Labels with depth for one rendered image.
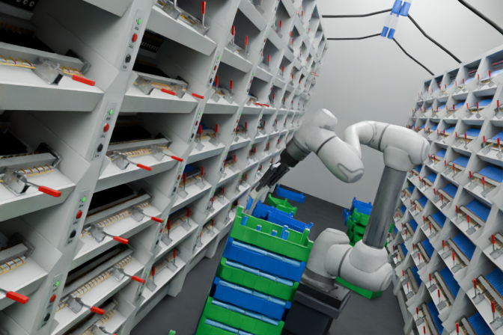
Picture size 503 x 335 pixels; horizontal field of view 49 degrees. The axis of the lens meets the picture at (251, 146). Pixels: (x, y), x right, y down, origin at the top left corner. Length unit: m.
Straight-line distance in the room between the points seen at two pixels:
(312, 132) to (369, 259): 0.79
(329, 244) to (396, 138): 0.59
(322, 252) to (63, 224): 1.70
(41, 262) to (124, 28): 0.49
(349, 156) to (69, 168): 1.12
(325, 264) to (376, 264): 0.25
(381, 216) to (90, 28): 1.75
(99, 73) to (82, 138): 0.13
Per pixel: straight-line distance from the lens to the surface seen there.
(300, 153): 2.07
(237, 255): 2.08
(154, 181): 1.83
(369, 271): 2.60
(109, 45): 1.11
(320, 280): 2.70
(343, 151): 2.00
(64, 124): 1.14
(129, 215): 1.66
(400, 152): 2.47
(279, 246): 2.07
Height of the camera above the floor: 1.03
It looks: 6 degrees down
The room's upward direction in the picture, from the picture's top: 19 degrees clockwise
